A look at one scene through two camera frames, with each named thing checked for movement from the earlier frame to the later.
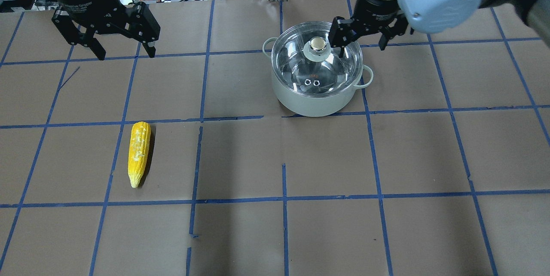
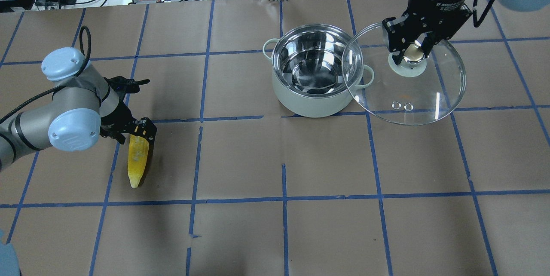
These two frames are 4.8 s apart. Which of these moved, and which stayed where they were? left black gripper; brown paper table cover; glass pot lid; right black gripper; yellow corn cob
Moved: right black gripper; glass pot lid; left black gripper
Stayed: yellow corn cob; brown paper table cover
